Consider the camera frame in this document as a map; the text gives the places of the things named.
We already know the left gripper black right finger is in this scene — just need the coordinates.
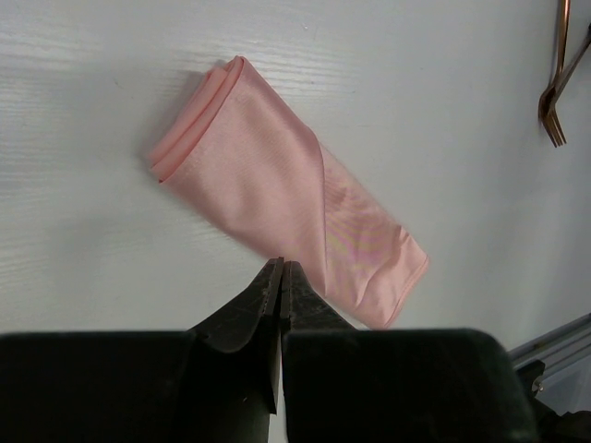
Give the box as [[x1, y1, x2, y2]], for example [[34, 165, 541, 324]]
[[280, 261, 355, 332]]

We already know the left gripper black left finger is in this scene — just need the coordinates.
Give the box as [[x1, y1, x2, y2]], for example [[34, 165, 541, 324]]
[[191, 257, 283, 353]]

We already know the pink cloth napkin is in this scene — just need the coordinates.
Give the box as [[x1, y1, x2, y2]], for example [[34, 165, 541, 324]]
[[150, 56, 428, 329]]

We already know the brown wooden fork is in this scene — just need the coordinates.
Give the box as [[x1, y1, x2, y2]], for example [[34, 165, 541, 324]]
[[537, 0, 571, 148]]

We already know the aluminium rail frame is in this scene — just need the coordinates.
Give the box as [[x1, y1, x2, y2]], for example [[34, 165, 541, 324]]
[[507, 312, 591, 416]]

